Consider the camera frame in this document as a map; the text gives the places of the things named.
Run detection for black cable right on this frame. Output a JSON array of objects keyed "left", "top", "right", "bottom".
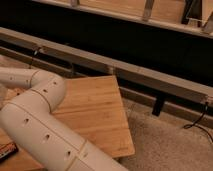
[{"left": 182, "top": 101, "right": 213, "bottom": 145}]

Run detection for dark candy bar wrapper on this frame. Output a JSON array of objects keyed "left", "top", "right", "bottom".
[{"left": 0, "top": 142, "right": 19, "bottom": 163}]

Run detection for black rail bracket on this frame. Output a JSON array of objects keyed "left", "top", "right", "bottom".
[{"left": 152, "top": 96, "right": 165, "bottom": 116}]

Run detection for black cable left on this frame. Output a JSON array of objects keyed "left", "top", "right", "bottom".
[{"left": 27, "top": 46, "right": 44, "bottom": 70}]

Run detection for black cable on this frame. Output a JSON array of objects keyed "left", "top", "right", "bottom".
[
  {"left": 27, "top": 46, "right": 44, "bottom": 70},
  {"left": 182, "top": 101, "right": 213, "bottom": 145}
]

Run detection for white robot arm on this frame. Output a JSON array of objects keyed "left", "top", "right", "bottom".
[{"left": 0, "top": 67, "right": 128, "bottom": 171}]

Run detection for wooden board table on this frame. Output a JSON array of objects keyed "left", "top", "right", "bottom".
[{"left": 0, "top": 77, "right": 134, "bottom": 171}]

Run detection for grey metal rail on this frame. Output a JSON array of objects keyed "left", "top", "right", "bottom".
[{"left": 0, "top": 27, "right": 213, "bottom": 124}]

